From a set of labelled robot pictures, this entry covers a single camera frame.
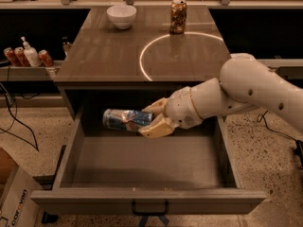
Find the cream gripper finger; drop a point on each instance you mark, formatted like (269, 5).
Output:
(160, 126)
(157, 107)

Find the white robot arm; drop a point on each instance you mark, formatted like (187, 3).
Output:
(243, 84)

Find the red can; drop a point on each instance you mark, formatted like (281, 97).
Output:
(10, 55)
(46, 58)
(20, 54)

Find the grey low shelf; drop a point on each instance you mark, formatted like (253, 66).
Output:
(12, 73)

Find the black drawer handle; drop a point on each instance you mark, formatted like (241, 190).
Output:
(149, 208)

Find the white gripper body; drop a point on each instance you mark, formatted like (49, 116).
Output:
(180, 109)

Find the red can far left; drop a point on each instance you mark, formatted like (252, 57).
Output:
(10, 55)

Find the red can right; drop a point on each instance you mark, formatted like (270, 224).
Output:
(46, 58)

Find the cardboard box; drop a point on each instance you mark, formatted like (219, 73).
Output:
(17, 209)

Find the blue silver redbull can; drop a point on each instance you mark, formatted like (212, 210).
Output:
(126, 120)

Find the gold soda can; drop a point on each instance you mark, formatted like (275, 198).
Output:
(178, 16)

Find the white soap dispenser bottle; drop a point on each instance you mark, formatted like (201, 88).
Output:
(31, 54)

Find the open grey top drawer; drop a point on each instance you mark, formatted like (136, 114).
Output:
(102, 171)

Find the white ceramic bowl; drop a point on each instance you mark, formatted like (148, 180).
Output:
(121, 16)

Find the grey wooden cabinet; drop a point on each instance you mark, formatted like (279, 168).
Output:
(143, 57)

